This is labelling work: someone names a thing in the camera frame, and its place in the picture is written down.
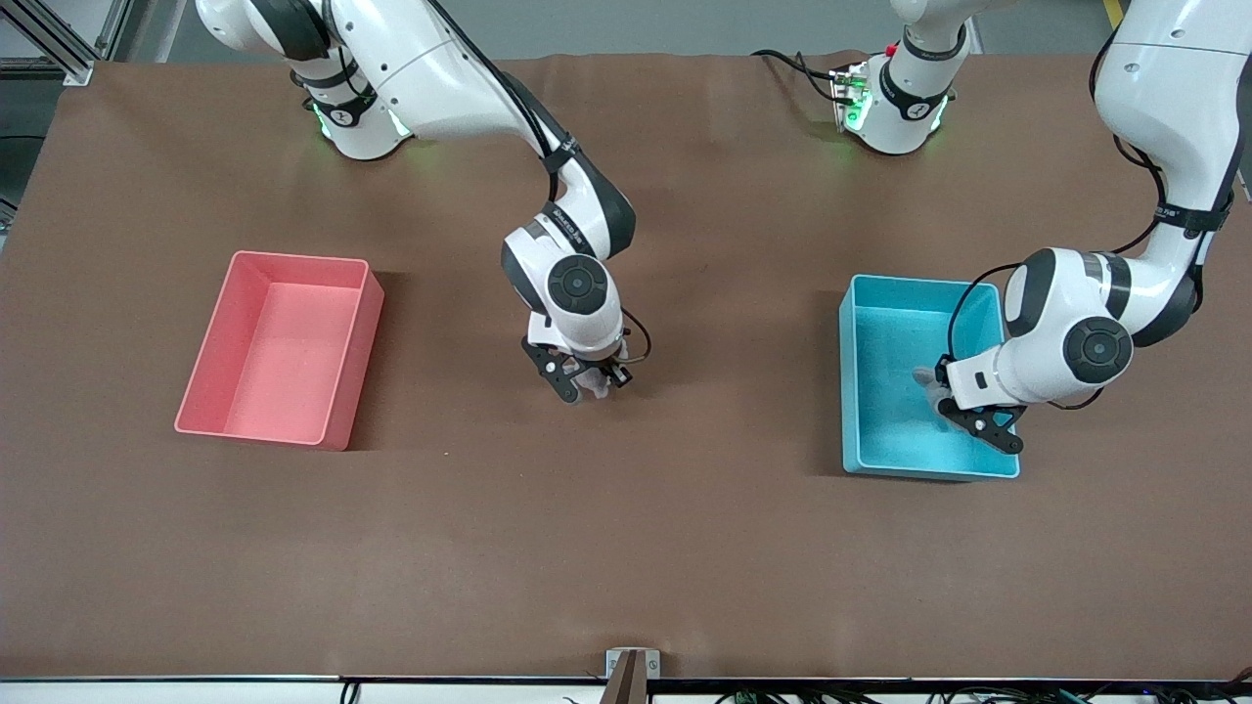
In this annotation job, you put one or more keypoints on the left arm base connector plate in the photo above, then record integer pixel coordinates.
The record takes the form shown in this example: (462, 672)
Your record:
(846, 88)

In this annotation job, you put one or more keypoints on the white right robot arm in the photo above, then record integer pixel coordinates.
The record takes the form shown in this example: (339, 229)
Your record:
(440, 88)

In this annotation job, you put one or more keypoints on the pink plastic box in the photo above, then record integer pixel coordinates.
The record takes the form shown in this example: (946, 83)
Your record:
(284, 411)

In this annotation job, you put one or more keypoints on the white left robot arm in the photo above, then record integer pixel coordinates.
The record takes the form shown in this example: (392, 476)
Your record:
(1174, 98)

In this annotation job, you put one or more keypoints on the small metal bracket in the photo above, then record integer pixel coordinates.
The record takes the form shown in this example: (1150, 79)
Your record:
(653, 665)

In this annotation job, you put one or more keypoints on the blue plastic box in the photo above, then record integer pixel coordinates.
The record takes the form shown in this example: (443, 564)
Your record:
(900, 440)

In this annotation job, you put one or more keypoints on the brown table cover sheet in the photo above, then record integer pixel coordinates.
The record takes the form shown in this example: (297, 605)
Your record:
(626, 538)

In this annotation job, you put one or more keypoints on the brown camera post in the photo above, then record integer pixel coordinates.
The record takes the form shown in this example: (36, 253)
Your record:
(626, 684)

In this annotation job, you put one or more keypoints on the grey plush toy white face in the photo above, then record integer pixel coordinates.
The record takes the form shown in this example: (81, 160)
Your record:
(929, 386)

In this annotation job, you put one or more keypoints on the aluminium frame profile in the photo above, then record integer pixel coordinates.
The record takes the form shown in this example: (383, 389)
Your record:
(68, 64)

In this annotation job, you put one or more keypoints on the plain grey plush toy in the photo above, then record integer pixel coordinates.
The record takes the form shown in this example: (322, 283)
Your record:
(595, 389)

